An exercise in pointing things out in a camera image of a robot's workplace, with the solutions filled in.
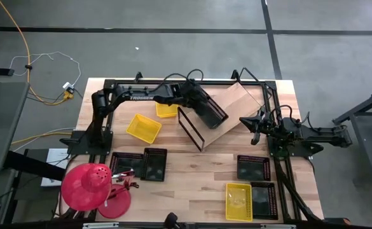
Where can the silver bracket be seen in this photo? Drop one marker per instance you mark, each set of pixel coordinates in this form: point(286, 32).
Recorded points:
point(100, 225)
point(278, 226)

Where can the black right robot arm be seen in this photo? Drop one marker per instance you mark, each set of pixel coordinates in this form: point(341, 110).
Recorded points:
point(325, 133)

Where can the small red round disc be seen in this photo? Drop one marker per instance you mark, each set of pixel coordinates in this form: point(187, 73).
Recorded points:
point(117, 205)

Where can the yellow plastic basket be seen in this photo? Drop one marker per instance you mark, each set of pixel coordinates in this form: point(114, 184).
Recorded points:
point(238, 203)
point(142, 128)
point(166, 110)

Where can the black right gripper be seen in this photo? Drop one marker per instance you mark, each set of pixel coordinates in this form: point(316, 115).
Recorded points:
point(273, 125)

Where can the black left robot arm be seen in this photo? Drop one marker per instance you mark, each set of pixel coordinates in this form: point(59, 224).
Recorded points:
point(141, 97)

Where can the yellow plug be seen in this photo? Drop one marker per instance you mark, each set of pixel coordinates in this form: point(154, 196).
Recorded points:
point(68, 94)

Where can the black support beam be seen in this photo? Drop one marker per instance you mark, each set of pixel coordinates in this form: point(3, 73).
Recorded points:
point(33, 165)

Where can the grey metal table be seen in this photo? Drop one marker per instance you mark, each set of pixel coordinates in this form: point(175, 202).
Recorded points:
point(368, 133)

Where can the grey side table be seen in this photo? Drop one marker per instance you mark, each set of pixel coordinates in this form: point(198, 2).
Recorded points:
point(1, 127)

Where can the white paper sheet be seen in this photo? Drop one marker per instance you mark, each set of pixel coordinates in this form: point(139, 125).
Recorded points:
point(57, 159)

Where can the dark round object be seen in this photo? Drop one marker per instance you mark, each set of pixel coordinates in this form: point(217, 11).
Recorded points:
point(172, 220)

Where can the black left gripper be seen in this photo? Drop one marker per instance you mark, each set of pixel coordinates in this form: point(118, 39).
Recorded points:
point(190, 92)

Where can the large red round lamp shade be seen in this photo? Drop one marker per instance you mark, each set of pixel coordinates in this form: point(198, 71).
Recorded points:
point(80, 191)

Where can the black plastic basket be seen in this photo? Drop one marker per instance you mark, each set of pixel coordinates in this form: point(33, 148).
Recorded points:
point(125, 163)
point(263, 202)
point(252, 168)
point(154, 165)
point(216, 116)

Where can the black aluminium rig frame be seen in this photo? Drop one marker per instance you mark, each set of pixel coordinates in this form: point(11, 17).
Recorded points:
point(224, 82)

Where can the white power adapter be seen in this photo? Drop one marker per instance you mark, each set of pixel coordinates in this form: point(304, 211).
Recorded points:
point(68, 85)

